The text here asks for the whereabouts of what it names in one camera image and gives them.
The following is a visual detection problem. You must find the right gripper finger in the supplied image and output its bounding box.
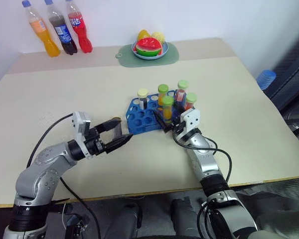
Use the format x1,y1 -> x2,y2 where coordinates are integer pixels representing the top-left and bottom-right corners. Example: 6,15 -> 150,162
153,110 -> 171,132
173,101 -> 186,118

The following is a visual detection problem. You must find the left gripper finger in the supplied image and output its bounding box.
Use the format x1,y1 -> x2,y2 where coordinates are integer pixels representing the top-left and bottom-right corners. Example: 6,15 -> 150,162
105,133 -> 134,154
93,119 -> 122,134

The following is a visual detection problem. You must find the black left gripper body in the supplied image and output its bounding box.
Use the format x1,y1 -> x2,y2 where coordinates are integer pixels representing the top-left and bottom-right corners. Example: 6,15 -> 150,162
84,126 -> 108,156

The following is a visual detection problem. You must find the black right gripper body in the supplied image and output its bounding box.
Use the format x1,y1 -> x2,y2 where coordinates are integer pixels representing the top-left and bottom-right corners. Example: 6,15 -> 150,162
170,119 -> 187,137

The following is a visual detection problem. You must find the clear tan capped test tube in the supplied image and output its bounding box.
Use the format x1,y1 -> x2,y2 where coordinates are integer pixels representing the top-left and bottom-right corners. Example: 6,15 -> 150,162
111,116 -> 124,140

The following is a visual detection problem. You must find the green capped yellow test tube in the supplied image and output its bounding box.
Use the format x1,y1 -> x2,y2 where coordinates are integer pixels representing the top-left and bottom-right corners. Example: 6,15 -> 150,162
161,96 -> 174,125

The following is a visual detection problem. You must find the green capped red-orange test tube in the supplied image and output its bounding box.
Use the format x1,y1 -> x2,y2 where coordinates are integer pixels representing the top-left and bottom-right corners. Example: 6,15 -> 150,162
183,92 -> 198,111

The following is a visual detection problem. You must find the blue test tube rack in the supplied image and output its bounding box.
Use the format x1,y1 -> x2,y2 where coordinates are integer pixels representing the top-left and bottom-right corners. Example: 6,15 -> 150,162
126,89 -> 197,135

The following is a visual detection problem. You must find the green capped red test tube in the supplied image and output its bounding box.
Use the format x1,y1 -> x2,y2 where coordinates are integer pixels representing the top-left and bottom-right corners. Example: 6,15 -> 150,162
175,79 -> 189,103

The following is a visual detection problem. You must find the green capped orange test tube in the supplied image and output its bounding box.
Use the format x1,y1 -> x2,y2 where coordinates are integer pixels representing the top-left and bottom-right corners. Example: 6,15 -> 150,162
157,84 -> 170,107

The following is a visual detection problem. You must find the pale yellow capped dark tube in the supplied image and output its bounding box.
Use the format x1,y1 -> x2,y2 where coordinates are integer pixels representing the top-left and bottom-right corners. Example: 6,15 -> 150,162
137,88 -> 149,111

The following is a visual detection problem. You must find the light blue plate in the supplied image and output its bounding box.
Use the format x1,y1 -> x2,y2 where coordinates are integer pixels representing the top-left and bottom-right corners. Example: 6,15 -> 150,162
131,41 -> 169,61

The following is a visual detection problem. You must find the green silicone mat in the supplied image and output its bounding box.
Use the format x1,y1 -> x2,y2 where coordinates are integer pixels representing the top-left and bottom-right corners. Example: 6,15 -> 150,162
115,41 -> 179,68

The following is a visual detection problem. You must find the toy watermelon slice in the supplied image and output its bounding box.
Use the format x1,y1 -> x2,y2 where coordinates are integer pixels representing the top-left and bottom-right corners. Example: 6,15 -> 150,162
135,37 -> 163,57

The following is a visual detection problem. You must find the yellow toy pineapple piece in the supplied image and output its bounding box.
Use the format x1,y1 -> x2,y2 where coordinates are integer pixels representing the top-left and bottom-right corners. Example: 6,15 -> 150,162
150,31 -> 166,43

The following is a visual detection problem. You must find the dark grey rounded shape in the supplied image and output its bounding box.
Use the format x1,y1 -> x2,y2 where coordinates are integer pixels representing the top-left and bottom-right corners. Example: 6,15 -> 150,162
170,196 -> 203,239
107,203 -> 143,239

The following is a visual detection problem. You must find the black device under table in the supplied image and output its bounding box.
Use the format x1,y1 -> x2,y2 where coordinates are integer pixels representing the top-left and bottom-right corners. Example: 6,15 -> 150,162
64,214 -> 88,239

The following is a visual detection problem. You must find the yellow toy pepper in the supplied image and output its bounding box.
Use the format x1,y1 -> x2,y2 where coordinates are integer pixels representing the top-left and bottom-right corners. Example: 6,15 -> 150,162
137,29 -> 150,42

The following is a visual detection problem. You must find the red soda plastic bottle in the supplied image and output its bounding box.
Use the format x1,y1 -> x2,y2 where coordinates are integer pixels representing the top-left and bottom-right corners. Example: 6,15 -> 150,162
65,0 -> 94,54

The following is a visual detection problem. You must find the cola plastic bottle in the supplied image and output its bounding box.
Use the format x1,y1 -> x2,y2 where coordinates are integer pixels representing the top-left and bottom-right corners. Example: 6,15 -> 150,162
44,0 -> 78,55

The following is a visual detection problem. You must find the orange soda plastic bottle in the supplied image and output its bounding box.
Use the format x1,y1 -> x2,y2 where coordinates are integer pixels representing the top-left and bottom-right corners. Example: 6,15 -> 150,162
21,0 -> 61,58

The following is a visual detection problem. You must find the dark woven equipment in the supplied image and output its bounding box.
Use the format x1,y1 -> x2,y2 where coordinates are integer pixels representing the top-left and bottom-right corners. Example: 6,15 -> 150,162
264,37 -> 299,175

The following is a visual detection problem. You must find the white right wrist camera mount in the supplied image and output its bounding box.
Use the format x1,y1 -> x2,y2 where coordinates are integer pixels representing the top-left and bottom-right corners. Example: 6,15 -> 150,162
179,108 -> 202,132

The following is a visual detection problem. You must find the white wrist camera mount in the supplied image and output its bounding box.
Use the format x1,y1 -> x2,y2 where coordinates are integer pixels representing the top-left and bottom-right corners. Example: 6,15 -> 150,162
71,111 -> 93,160
179,108 -> 202,132

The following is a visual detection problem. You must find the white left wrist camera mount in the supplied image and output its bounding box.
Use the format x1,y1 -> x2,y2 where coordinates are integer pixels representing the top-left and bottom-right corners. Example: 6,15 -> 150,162
71,111 -> 93,160

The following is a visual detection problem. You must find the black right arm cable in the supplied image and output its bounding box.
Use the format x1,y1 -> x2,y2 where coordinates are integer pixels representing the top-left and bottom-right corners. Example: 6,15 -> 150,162
172,129 -> 233,187

